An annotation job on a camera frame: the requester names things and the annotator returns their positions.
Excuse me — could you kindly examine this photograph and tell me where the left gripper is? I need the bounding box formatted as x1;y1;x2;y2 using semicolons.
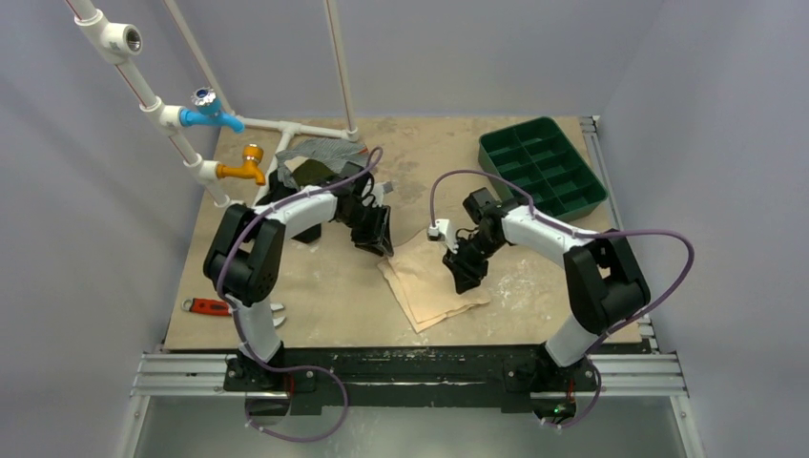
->
337;202;392;257

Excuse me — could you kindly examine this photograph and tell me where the beige underwear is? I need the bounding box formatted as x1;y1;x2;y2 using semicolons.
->
377;228;491;334

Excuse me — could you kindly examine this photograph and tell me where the dark green underwear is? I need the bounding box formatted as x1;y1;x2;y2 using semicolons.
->
291;158;345;189

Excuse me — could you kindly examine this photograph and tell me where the striped grey underwear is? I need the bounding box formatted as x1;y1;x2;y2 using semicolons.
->
275;137;368;190

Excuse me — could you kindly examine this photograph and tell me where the green compartment tray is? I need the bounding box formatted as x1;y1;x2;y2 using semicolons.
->
478;116;608;222

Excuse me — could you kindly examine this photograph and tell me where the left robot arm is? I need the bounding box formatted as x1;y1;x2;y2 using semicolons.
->
203;163;394;390

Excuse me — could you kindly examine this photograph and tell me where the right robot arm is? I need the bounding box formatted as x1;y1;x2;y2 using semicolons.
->
427;188;651;388

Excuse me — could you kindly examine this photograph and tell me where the orange tap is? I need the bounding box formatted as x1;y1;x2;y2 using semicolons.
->
215;144;266;186

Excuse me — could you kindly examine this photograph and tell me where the blue tap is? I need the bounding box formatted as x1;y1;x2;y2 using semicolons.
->
178;87;245;133

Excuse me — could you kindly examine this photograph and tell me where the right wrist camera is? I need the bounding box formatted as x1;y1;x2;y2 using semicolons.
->
426;219;458;253

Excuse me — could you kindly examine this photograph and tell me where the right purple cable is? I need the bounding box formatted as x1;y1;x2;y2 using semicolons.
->
428;169;696;431

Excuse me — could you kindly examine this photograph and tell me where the purple cable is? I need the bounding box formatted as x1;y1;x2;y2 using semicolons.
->
428;169;696;431
215;146;385;444

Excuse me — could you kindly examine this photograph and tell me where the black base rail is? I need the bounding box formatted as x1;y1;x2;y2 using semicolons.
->
223;344;598;420

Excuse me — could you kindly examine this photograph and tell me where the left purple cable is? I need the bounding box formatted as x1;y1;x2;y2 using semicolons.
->
215;146;385;444

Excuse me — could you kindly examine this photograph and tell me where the adjustable wrench red handle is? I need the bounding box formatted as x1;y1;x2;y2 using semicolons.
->
181;297;287;328

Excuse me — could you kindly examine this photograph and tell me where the white PVC pipe frame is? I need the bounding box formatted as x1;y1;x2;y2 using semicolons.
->
66;1;360;207

